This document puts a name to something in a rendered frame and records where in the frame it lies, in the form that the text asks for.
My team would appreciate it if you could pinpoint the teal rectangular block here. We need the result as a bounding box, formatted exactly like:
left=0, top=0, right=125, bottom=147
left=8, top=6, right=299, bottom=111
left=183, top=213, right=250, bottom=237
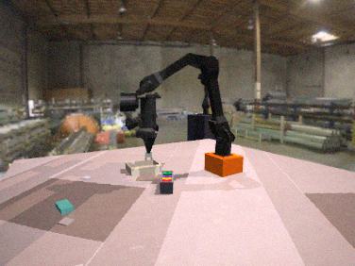
left=55, top=199, right=74, bottom=215

